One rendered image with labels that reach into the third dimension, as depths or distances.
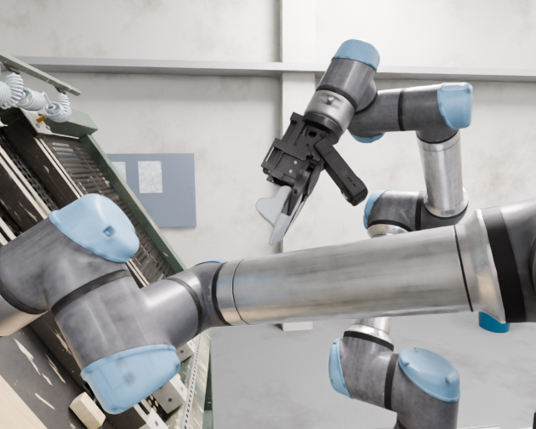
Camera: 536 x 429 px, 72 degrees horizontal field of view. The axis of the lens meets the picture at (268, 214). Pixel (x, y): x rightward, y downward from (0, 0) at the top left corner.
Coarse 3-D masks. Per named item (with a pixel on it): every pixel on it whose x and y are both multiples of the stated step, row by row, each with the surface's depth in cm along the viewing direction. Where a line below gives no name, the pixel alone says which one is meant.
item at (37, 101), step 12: (0, 60) 96; (12, 60) 100; (36, 72) 112; (0, 84) 96; (60, 84) 129; (0, 96) 95; (24, 96) 109; (36, 96) 113; (24, 108) 113; (36, 108) 115; (48, 108) 132; (60, 108) 130; (60, 120) 133
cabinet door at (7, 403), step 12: (0, 384) 68; (0, 396) 67; (12, 396) 69; (0, 408) 65; (12, 408) 68; (24, 408) 70; (0, 420) 64; (12, 420) 66; (24, 420) 68; (36, 420) 70
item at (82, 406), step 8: (80, 400) 82; (88, 400) 84; (72, 408) 82; (80, 408) 82; (88, 408) 83; (96, 408) 85; (80, 416) 82; (88, 416) 83; (96, 416) 83; (104, 416) 86; (88, 424) 83; (96, 424) 83
